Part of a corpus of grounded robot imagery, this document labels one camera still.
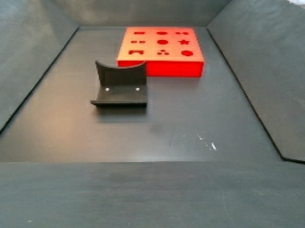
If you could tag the black curved holder stand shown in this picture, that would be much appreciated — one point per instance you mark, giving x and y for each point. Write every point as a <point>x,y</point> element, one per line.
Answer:
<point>123,85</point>

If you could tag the red shape-sorter block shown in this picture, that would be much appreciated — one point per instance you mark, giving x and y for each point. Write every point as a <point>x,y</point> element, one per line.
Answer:
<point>168,49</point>

